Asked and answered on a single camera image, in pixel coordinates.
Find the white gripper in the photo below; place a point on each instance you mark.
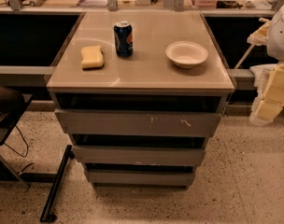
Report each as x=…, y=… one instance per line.
x=280, y=36

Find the grey drawer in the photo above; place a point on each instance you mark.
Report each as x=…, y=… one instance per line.
x=131, y=178
x=139, y=155
x=142, y=123

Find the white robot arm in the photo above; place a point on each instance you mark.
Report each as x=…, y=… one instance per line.
x=275, y=45

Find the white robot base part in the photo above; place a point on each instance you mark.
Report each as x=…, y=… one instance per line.
x=260, y=73

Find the grey drawer cabinet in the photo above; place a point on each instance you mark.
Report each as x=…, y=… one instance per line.
x=145, y=81

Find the grey bottom drawer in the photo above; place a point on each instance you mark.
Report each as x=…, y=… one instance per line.
x=131, y=178

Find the grey top drawer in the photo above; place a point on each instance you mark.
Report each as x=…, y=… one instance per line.
x=142, y=123

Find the white leaning stick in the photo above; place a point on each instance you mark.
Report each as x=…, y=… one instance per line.
x=250, y=48

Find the white bowl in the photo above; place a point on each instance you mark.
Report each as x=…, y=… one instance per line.
x=186, y=54

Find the blue pepsi can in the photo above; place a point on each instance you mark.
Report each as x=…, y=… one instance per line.
x=123, y=39

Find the yellow sponge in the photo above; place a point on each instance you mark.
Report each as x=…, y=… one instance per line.
x=92, y=57

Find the black metal floor bar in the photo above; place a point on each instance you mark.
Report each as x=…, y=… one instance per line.
x=47, y=216

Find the dark chair at left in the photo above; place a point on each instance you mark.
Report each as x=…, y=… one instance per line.
x=10, y=103

